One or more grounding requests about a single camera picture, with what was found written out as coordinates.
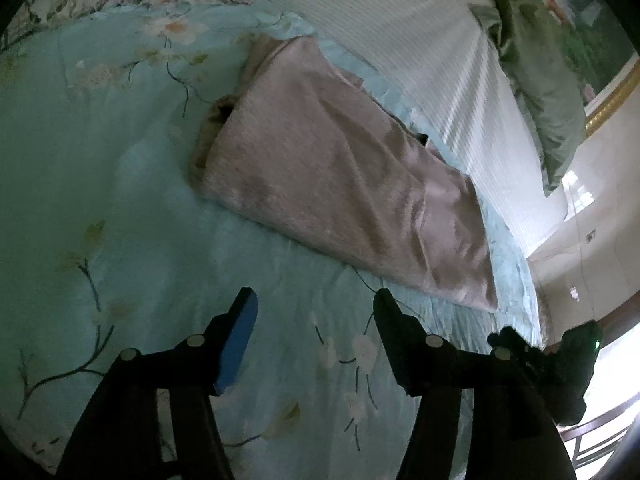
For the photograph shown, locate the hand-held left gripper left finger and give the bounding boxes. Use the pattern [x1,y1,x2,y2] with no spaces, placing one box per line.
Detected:
[57,287,259,480]

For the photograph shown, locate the green pillow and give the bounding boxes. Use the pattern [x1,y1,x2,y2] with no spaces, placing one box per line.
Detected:
[469,0,589,197]

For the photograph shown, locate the gold framed wall poster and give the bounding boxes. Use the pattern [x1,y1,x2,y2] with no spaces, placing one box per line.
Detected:
[450,0,640,137]

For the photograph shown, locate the wooden chair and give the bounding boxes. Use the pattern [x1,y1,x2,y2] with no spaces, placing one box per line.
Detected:
[559,404,640,480]

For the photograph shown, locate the beige towel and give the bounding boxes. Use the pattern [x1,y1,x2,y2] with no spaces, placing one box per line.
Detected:
[187,34,499,312]

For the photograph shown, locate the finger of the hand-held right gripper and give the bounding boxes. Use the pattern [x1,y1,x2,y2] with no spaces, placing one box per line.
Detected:
[487,326,537,362]

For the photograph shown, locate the white striped bed sheet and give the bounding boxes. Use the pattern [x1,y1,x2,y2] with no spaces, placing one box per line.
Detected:
[240,0,568,261]

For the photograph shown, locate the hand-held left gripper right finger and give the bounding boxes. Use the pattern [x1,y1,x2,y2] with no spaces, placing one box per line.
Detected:
[373,289,577,480]

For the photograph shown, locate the teal floral quilt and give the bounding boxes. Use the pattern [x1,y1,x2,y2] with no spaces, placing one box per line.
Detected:
[0,0,548,476]

